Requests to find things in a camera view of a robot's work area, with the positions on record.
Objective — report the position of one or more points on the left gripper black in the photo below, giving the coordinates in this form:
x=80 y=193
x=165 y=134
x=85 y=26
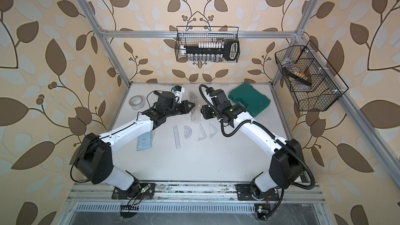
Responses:
x=185 y=109

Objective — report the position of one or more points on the clear protractor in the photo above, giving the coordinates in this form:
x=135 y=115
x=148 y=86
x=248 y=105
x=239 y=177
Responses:
x=187 y=132

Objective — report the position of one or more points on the clear triangle ruler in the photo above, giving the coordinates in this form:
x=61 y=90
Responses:
x=212 y=130
x=201 y=134

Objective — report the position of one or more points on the clear straight ruler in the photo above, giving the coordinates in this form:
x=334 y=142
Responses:
x=176 y=137

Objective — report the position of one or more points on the blue ruler set pouch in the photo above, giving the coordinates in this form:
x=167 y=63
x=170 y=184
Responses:
x=144 y=141

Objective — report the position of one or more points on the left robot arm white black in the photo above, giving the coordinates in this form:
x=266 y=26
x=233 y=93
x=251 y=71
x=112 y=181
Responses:
x=95 y=155

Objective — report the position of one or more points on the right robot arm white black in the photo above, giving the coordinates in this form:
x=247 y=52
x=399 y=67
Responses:
x=287 y=166

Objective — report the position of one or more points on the green plastic tool case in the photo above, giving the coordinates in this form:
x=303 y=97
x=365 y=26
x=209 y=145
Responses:
x=249 y=98

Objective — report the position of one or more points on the clear tape roll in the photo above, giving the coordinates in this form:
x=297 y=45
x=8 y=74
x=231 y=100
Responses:
x=137 y=102

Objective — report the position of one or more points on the black socket bit holder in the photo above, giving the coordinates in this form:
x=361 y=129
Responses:
x=219 y=51

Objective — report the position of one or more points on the dark object in right basket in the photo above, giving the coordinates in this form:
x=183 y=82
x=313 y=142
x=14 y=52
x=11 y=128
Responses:
x=302 y=78

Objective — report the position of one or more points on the back wire basket black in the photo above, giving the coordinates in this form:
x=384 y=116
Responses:
x=196 y=34

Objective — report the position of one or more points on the wire basket black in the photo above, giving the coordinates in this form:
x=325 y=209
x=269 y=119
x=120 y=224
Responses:
x=327 y=85
x=196 y=34

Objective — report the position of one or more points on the right wire basket black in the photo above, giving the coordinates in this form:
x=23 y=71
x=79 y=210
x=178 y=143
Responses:
x=327 y=85

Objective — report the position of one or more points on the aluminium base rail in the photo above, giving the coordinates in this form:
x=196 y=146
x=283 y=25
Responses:
x=189 y=198

